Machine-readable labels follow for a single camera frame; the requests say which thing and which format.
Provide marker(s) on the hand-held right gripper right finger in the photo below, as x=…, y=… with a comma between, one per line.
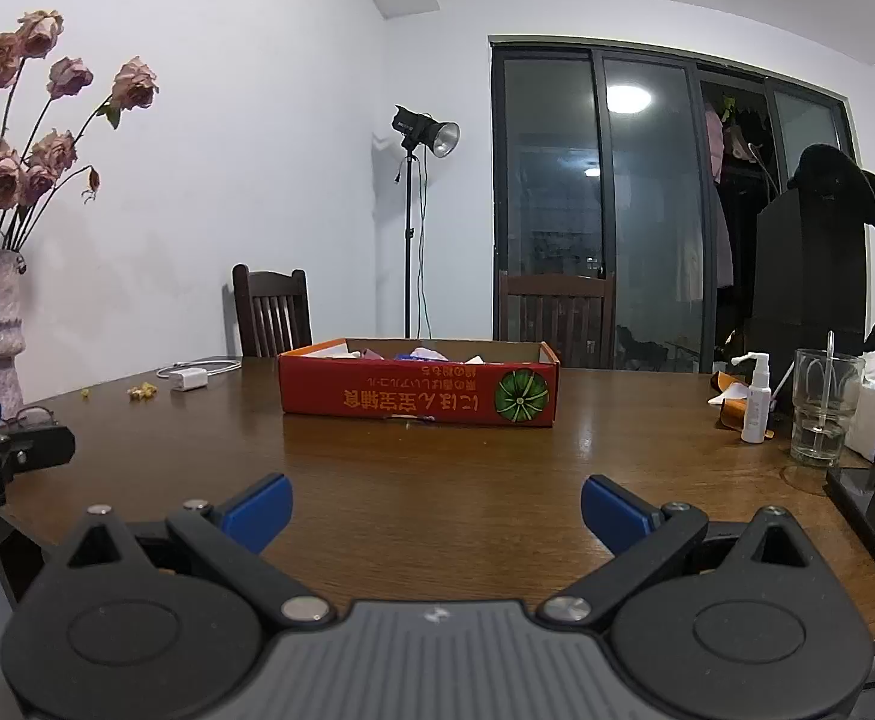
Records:
x=613, y=514

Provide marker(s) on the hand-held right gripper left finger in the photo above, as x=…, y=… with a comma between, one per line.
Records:
x=257, y=510

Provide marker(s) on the red cardboard box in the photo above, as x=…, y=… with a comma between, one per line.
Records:
x=407, y=397

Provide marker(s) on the eyeglasses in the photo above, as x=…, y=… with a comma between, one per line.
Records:
x=29, y=416

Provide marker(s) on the pile of yellow crumbs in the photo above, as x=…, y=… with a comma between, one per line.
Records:
x=142, y=392

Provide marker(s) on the white charger plug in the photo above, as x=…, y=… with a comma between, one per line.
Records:
x=188, y=381

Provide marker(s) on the orange packet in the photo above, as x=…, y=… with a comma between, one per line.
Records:
x=733, y=416

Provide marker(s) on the white spray bottle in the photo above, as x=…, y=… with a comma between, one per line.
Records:
x=756, y=412

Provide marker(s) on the dark wooden chair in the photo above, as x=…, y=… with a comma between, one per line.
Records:
x=268, y=277
x=557, y=315

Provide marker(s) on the clear glass cup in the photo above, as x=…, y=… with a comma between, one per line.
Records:
x=819, y=405

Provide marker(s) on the dried pink roses bouquet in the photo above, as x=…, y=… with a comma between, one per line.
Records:
x=2, y=180

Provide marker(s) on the black sliding glass door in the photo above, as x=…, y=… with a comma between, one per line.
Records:
x=647, y=240

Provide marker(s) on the glass stirring rod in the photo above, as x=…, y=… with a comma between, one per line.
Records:
x=830, y=341

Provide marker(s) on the white tissue pack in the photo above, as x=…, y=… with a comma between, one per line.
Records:
x=872, y=412

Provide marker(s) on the pink hanging garment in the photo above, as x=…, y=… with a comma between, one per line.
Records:
x=714, y=150

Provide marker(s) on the black garment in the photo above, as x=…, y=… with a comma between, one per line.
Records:
x=834, y=172

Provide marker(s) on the studio light on stand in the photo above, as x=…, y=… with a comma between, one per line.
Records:
x=415, y=124

